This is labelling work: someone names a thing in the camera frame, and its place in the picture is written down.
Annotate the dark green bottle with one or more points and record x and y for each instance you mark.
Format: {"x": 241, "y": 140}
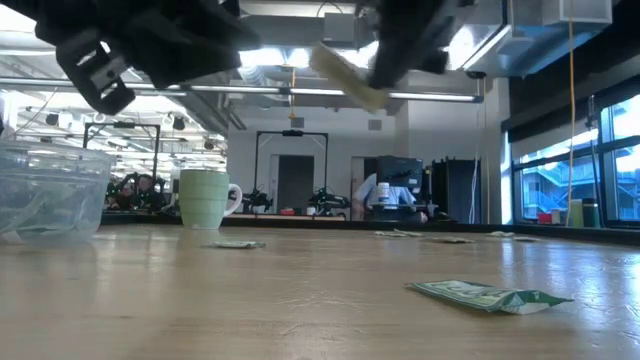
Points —
{"x": 590, "y": 215}

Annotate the black monitor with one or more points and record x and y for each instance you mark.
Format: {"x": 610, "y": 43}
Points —
{"x": 400, "y": 171}

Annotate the long ceiling light bar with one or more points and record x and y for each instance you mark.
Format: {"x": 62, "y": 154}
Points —
{"x": 435, "y": 96}

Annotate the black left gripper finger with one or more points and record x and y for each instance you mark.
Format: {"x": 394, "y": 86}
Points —
{"x": 190, "y": 65}
{"x": 210, "y": 25}

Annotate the black gantry frame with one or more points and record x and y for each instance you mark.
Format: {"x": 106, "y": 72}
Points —
{"x": 291, "y": 133}
{"x": 122, "y": 125}

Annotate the clear plastic cup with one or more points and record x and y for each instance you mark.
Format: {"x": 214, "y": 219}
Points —
{"x": 95, "y": 175}

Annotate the person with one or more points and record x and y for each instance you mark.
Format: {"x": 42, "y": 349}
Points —
{"x": 122, "y": 195}
{"x": 147, "y": 190}
{"x": 367, "y": 192}

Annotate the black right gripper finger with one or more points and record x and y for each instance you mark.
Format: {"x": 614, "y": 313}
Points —
{"x": 412, "y": 55}
{"x": 385, "y": 65}

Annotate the green ceramic mug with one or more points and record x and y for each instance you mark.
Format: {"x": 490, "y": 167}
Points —
{"x": 202, "y": 200}

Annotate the pale green tumbler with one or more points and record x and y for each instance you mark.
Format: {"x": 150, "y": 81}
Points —
{"x": 575, "y": 215}

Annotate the black aluminium table frame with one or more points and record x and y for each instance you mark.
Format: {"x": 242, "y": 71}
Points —
{"x": 325, "y": 222}

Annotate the small red box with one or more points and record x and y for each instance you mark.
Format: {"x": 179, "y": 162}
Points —
{"x": 544, "y": 218}

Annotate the background black robot arm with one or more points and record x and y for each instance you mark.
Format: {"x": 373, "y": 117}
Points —
{"x": 327, "y": 201}
{"x": 256, "y": 199}

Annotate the black cabinet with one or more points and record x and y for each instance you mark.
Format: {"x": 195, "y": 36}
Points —
{"x": 455, "y": 190}

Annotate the white bottle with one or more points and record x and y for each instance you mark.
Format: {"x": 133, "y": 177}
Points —
{"x": 383, "y": 193}

